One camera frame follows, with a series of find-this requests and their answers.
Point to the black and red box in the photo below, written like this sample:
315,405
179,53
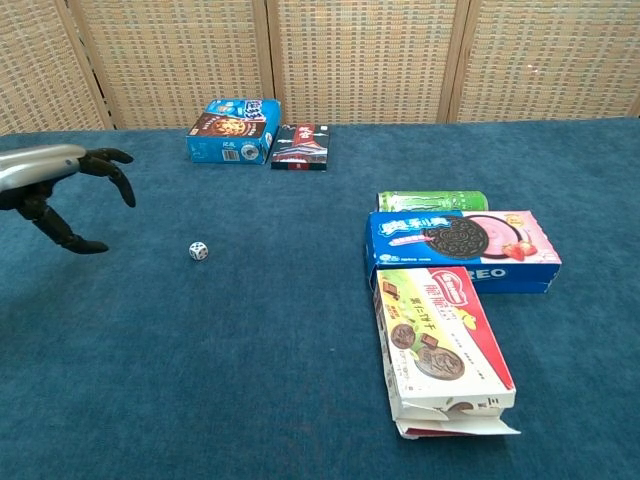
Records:
302,147

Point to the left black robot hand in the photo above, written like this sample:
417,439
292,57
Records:
50,176

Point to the white red wafer box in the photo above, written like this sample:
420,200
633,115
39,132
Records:
437,345

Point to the blue pink Oreo box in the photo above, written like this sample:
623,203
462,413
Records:
460,247

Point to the small white die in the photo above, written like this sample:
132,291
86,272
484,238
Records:
198,250

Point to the green drink can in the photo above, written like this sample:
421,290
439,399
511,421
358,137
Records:
433,201

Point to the blue cookie box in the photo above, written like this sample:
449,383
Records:
231,132

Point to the woven folding screen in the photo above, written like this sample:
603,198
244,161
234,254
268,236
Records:
320,57

